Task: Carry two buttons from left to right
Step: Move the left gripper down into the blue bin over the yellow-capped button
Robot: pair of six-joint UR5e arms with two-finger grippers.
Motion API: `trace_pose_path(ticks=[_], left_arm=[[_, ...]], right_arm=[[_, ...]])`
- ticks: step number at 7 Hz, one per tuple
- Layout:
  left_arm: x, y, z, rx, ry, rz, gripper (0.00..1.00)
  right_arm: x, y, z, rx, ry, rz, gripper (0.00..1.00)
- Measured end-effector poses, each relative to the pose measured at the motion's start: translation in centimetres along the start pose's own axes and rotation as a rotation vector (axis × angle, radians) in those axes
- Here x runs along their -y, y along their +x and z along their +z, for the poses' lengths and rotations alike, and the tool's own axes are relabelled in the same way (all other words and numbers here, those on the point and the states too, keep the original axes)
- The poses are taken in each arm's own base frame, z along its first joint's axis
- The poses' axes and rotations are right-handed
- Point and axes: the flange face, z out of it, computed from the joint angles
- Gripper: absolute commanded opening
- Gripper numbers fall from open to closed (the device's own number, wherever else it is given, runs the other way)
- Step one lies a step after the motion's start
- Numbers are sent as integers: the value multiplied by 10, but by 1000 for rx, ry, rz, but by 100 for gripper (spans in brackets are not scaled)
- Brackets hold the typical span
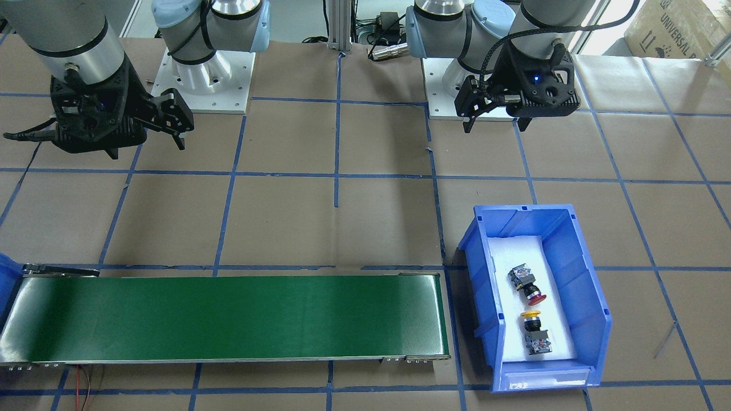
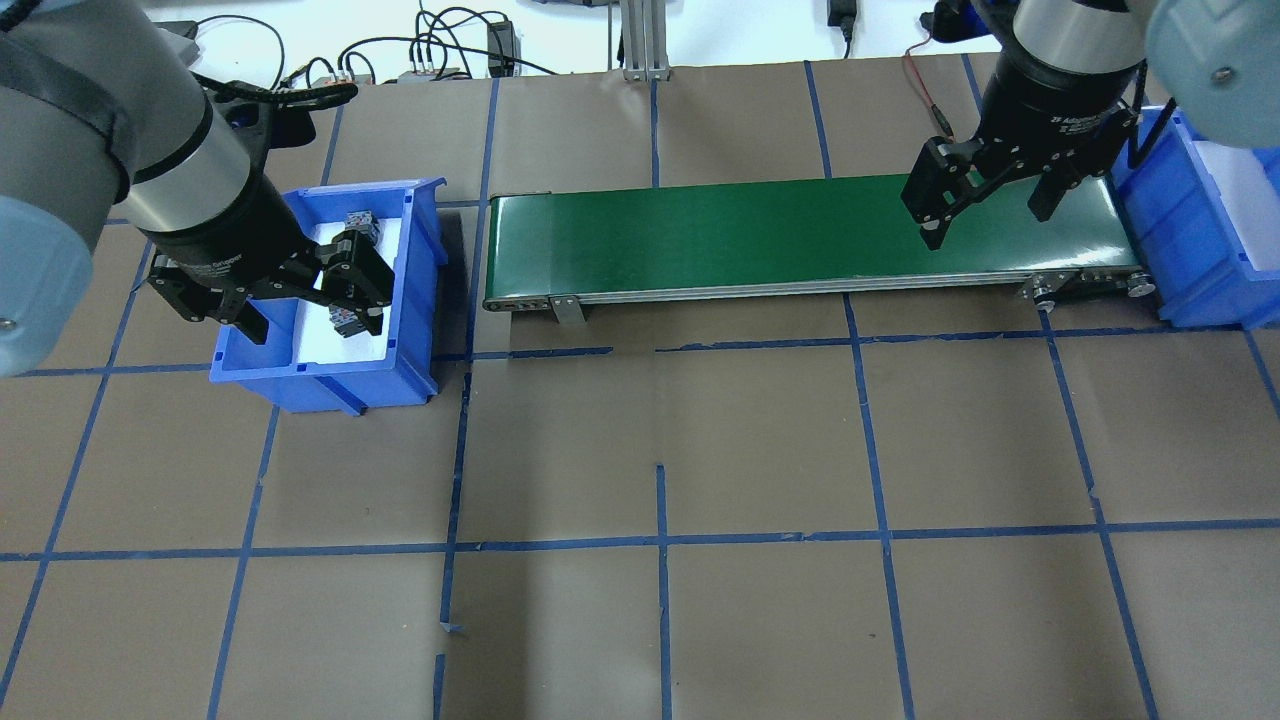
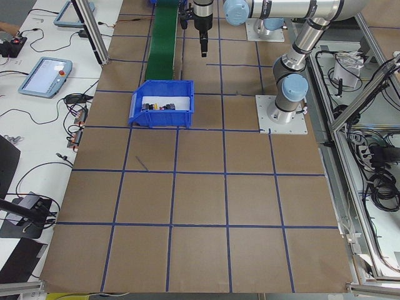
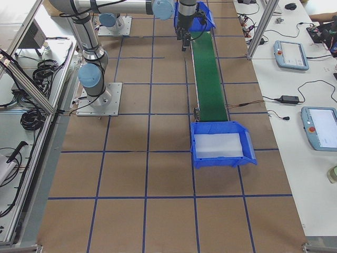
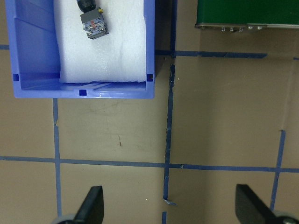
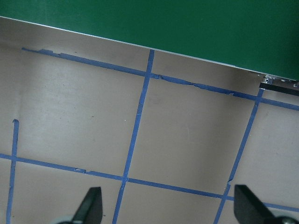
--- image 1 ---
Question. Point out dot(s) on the green conveyor belt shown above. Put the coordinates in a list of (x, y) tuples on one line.
[(106, 320)]

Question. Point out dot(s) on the yellow push button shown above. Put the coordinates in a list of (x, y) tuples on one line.
[(536, 339)]

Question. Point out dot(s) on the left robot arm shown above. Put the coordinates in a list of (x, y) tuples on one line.
[(474, 34)]

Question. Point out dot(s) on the blue source bin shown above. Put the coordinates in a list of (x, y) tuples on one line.
[(582, 298)]

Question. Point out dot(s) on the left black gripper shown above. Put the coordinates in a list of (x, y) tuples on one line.
[(498, 76)]

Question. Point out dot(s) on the cardboard box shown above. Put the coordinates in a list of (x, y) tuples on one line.
[(677, 29)]

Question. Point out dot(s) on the aluminium frame post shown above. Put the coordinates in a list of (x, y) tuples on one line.
[(340, 16)]

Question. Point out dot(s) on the white foam pad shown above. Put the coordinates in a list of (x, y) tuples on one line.
[(510, 252)]

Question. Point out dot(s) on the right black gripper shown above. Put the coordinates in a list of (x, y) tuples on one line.
[(136, 101)]

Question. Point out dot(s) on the red push button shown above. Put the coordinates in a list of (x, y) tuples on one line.
[(523, 280)]

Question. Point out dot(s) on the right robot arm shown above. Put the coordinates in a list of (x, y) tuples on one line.
[(78, 45)]

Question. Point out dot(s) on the blue destination bin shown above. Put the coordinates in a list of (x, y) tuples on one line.
[(11, 274)]

